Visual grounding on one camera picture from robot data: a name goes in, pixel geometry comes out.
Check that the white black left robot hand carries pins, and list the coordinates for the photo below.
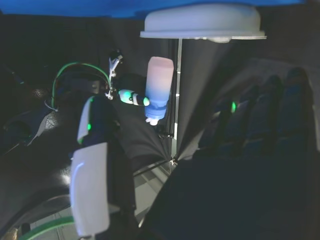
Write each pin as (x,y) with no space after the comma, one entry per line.
(225,200)

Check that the translucent plastic bottle white cap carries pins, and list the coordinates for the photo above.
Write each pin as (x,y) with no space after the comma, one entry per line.
(158,82)

